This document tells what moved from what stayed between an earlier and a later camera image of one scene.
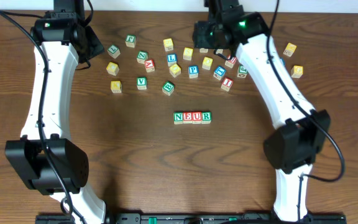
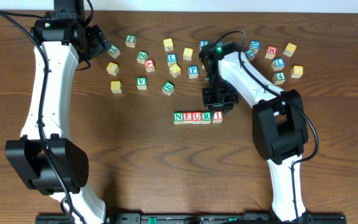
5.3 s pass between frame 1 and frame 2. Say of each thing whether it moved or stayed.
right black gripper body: moved
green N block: stayed
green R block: stayed
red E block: stayed
